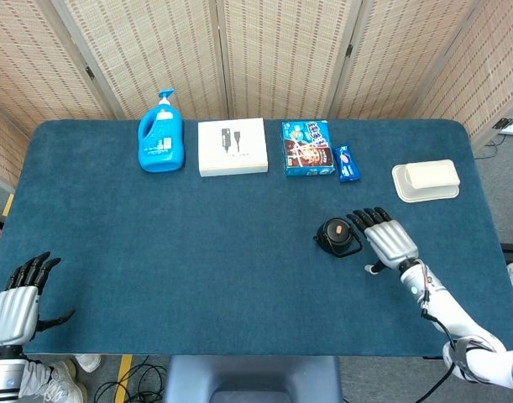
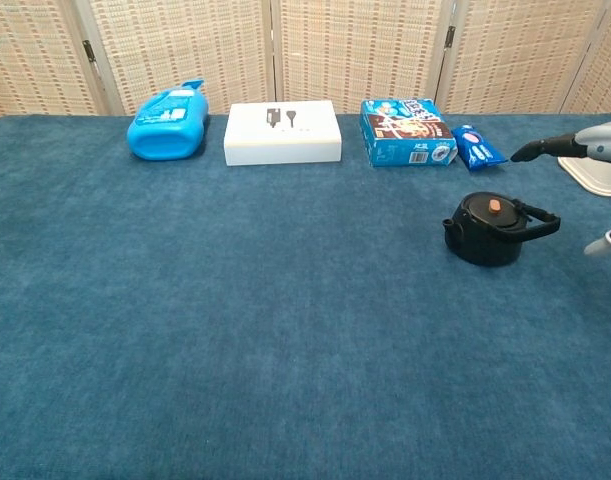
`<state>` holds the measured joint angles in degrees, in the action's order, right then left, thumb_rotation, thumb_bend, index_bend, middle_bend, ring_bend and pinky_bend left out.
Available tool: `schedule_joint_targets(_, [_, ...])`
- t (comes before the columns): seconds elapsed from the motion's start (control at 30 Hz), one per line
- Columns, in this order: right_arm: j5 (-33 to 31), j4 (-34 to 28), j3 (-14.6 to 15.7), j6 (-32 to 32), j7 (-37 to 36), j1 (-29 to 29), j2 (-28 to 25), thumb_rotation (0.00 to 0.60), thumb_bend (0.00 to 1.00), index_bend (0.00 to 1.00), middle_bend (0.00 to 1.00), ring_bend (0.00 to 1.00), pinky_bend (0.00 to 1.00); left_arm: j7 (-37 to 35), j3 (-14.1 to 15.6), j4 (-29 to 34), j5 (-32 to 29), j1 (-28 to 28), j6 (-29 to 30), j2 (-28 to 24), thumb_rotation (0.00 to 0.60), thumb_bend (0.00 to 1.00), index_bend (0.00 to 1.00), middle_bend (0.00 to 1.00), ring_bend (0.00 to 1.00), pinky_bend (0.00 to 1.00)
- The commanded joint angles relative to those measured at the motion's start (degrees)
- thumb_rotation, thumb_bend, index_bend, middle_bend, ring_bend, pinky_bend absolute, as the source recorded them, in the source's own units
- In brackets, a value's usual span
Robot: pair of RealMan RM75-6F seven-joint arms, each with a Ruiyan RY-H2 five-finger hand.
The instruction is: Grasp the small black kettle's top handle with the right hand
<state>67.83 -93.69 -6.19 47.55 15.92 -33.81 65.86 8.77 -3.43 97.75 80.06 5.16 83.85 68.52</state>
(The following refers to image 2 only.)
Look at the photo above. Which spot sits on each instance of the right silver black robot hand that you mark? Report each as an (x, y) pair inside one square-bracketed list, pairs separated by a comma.
[(605, 140)]

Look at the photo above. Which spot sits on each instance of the white foam food container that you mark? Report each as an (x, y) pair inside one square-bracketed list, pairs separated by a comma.
[(597, 177)]

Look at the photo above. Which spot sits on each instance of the blue cookie packet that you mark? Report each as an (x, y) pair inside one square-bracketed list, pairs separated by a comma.
[(477, 149)]

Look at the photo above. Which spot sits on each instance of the blue snack box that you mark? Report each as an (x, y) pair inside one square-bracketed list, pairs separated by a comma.
[(407, 135)]

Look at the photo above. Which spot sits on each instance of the woven folding screen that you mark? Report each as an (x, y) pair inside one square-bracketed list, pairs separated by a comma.
[(355, 50)]

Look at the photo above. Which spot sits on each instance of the white flat cardboard box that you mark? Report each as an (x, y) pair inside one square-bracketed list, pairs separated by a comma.
[(282, 135)]

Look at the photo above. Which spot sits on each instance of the blue table cloth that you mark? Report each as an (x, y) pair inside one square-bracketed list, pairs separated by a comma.
[(235, 310)]

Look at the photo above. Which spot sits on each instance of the blue detergent pump bottle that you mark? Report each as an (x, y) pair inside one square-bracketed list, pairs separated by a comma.
[(167, 127)]

